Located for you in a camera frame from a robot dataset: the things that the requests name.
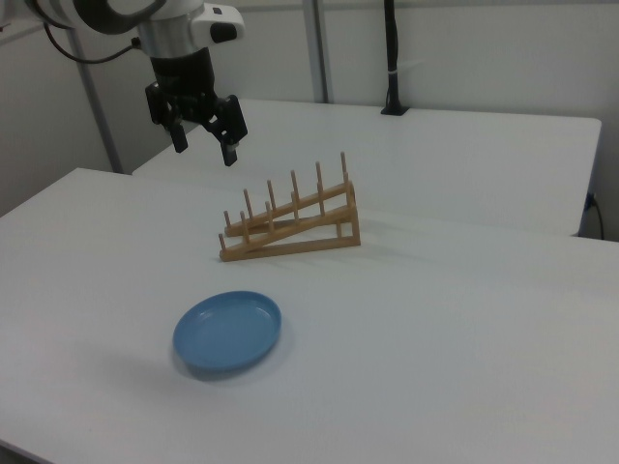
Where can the blue round plate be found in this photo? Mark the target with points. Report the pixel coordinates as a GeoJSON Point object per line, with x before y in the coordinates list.
{"type": "Point", "coordinates": [227, 331]}

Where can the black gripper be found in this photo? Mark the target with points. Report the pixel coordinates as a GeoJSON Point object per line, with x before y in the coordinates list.
{"type": "Point", "coordinates": [184, 77]}

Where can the grey metal partition post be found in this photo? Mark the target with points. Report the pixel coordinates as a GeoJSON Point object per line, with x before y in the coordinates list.
{"type": "Point", "coordinates": [320, 48]}
{"type": "Point", "coordinates": [99, 121]}

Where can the wooden plate rack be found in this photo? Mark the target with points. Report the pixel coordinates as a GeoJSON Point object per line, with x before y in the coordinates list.
{"type": "Point", "coordinates": [309, 239]}

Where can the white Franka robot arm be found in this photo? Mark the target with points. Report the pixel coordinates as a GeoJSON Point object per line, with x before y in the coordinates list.
{"type": "Point", "coordinates": [82, 12]}

